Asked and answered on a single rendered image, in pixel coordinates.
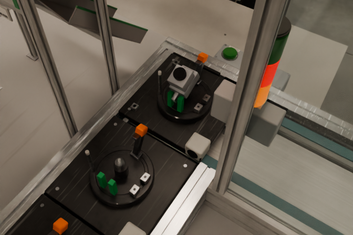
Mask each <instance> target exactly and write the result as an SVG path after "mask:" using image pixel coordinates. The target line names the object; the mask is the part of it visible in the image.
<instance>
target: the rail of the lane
mask: <svg viewBox="0 0 353 235"><path fill-rule="evenodd" d="M161 46H163V47H165V48H166V50H168V49H169V50H171V51H173V52H174V55H176V56H178V57H180V58H182V59H184V60H186V61H188V62H190V63H192V64H194V63H195V62H196V61H197V58H198V55H199V54H200V53H201V51H199V50H197V49H195V48H193V47H190V46H188V45H186V44H184V43H182V42H180V41H178V40H176V39H174V38H172V37H168V38H167V39H166V40H165V41H164V42H163V43H162V44H161ZM194 65H196V64H194ZM196 66H197V65H196ZM203 69H204V70H206V71H208V72H211V73H213V74H215V75H217V76H219V77H221V78H223V79H224V78H225V77H227V78H229V79H231V80H233V81H235V82H237V78H238V74H239V70H238V69H236V68H234V67H232V66H230V65H228V64H226V63H224V62H222V61H220V60H218V59H215V58H213V57H211V56H209V55H208V58H207V61H206V62H205V63H204V66H203Z"/></svg>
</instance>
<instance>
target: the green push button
mask: <svg viewBox="0 0 353 235"><path fill-rule="evenodd" d="M223 56H224V58H226V59H235V58H236V56H237V51H236V49H234V48H232V47H227V48H225V49H224V50H223Z"/></svg>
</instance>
